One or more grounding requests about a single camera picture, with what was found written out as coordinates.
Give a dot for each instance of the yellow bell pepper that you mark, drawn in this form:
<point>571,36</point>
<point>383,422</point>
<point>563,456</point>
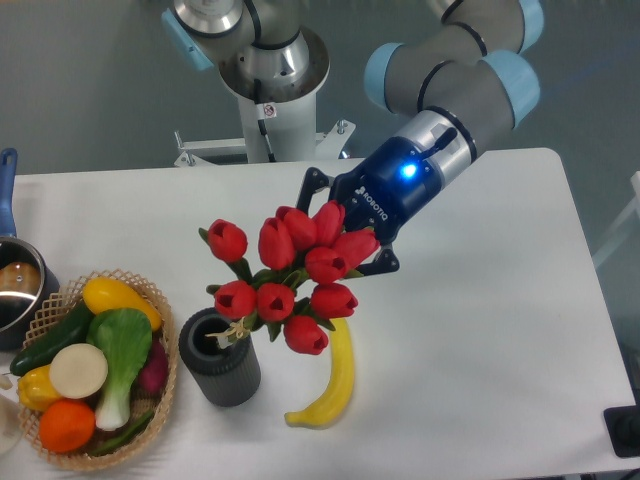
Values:
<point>35,390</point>

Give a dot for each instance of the green bean pod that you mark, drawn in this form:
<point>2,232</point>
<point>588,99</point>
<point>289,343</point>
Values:
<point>125,436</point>

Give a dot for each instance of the red tulip bouquet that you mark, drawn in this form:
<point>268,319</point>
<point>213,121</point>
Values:
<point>299,290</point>

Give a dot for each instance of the blue handled saucepan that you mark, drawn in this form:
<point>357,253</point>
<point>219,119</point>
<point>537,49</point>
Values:
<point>26,280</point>

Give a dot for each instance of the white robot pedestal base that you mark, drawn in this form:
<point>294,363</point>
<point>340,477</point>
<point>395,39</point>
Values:
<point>276,92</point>

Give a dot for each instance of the black device at table edge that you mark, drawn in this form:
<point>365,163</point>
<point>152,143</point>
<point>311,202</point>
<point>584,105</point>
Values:
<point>623,428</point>

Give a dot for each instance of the orange fruit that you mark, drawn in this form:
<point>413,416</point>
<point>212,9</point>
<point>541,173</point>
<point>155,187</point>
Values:
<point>66,426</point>

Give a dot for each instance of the yellow banana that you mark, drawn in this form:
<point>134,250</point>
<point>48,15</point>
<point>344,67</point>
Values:
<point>327,409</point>

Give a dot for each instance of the green cucumber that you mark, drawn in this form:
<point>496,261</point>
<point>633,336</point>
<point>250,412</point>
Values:
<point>72,329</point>

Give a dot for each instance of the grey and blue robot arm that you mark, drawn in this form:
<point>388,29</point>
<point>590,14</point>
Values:
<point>460,90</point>

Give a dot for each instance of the yellow squash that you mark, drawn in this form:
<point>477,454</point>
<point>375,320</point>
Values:
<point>101,294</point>

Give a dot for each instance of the white round radish slice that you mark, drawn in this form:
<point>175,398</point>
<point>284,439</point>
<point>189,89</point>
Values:
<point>78,371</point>

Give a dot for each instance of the purple sweet potato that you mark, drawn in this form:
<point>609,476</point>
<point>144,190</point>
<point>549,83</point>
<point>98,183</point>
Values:
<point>154,373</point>

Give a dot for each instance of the green bok choy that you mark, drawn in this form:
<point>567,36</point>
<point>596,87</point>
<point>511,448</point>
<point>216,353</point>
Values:
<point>124,336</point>

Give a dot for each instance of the white frame at right edge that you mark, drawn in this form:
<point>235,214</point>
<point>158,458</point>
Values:
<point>622,228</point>

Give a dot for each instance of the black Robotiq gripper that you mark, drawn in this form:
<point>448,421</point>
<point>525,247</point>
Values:
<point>384,191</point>

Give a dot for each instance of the dark grey ribbed vase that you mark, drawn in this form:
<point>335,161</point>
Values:
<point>227,376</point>

